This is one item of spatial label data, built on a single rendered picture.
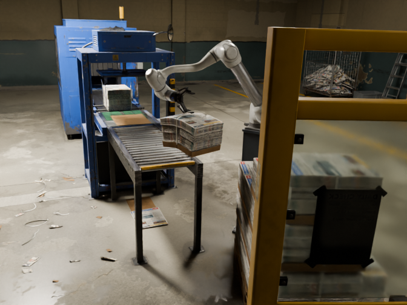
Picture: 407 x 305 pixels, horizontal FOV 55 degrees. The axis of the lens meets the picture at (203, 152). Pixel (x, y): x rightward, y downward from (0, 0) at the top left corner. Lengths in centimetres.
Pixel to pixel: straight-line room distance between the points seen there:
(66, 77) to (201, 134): 396
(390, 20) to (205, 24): 509
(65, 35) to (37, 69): 528
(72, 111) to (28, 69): 519
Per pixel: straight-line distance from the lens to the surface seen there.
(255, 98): 307
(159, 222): 384
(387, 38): 124
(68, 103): 647
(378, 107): 126
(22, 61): 1154
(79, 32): 636
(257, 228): 128
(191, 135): 272
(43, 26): 1149
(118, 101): 492
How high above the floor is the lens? 186
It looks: 18 degrees down
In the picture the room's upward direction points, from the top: 2 degrees clockwise
